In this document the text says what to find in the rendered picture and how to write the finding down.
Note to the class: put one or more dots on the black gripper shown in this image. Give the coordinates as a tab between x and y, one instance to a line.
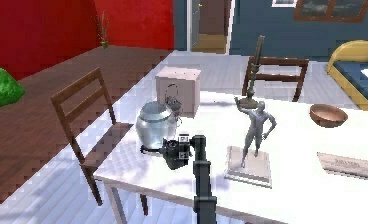
173	156

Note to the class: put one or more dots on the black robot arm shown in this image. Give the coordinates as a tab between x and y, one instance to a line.
202	180

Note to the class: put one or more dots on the round clear glass vase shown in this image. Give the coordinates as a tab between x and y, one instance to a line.
155	126

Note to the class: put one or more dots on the dry twigs in small vase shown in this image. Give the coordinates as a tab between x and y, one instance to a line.
104	30

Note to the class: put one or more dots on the pale pink box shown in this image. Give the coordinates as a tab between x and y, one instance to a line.
182	86

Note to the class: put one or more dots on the brown wooden slat chair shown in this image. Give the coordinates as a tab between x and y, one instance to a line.
278	61
92	100

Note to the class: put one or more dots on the grey man statue on base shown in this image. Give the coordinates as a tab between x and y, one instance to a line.
257	133

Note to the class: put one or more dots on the brown tall candlestick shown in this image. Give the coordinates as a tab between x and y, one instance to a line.
253	80

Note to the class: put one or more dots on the brown room door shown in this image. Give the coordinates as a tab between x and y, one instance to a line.
212	20

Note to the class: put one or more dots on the white table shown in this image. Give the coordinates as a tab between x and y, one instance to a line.
298	193

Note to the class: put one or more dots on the green round bush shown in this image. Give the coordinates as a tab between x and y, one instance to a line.
3	87

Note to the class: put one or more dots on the brown wooden bowl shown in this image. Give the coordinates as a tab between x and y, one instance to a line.
328	116

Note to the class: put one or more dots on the yellow sofa with blue cushion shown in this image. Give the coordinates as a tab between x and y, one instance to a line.
348	73

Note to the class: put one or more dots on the brown framed dark picture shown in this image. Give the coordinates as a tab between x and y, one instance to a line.
332	10

